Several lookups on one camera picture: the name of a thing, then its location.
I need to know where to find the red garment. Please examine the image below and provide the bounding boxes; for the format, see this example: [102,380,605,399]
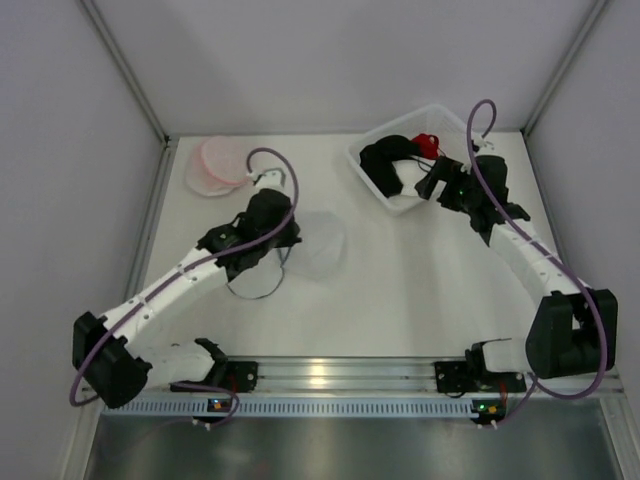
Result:
[411,133,441,160]

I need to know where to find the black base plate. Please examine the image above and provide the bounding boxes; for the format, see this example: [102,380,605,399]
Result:
[433,361,487,398]
[170,360,259,393]

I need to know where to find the pink trimmed mesh laundry bag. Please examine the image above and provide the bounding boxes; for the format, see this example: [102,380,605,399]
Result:
[185,136,249,197]

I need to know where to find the aluminium mounting rail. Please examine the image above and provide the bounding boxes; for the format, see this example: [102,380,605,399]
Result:
[82,319,625,399]

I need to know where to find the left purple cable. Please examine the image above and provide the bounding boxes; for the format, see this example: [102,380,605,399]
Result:
[68,147,300,407]

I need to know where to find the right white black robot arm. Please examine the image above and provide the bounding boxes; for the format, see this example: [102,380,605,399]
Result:
[416,155,618,379]

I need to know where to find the white garment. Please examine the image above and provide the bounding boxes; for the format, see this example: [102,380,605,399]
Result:
[389,158,436,207]

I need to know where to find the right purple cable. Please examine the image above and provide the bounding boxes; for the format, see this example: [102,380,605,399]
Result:
[465,99,614,400]

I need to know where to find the purple cable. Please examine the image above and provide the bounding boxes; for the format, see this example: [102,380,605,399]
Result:
[465,99,614,400]
[68,147,300,407]

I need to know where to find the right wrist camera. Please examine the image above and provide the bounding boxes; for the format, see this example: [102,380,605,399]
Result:
[472,136,495,154]

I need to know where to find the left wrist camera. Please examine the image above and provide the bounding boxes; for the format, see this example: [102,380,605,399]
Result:
[248,168,287,192]

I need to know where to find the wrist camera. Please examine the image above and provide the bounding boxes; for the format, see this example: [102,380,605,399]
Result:
[248,168,287,192]
[472,136,495,154]

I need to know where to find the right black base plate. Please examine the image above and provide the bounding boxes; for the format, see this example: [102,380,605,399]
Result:
[433,361,487,398]

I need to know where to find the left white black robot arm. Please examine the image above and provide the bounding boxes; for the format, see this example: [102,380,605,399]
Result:
[69,188,301,409]

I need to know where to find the blue trimmed mesh laundry bag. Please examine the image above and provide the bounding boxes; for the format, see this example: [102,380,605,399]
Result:
[226,210,346,300]

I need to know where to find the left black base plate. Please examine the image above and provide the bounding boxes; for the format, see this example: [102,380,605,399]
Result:
[170,360,259,393]

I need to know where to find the perforated white cable duct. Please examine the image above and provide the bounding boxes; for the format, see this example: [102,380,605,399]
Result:
[103,395,499,418]

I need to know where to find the white plastic basket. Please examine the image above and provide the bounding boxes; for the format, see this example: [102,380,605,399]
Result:
[345,104,468,216]

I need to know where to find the black garment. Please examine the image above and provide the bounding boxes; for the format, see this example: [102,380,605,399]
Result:
[359,135,422,198]

